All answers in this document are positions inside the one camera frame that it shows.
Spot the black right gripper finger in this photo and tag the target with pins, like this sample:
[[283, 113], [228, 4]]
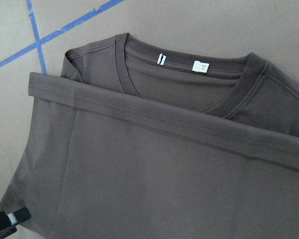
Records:
[[8, 222]]

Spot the dark brown t-shirt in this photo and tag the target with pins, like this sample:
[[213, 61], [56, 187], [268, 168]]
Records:
[[132, 141]]

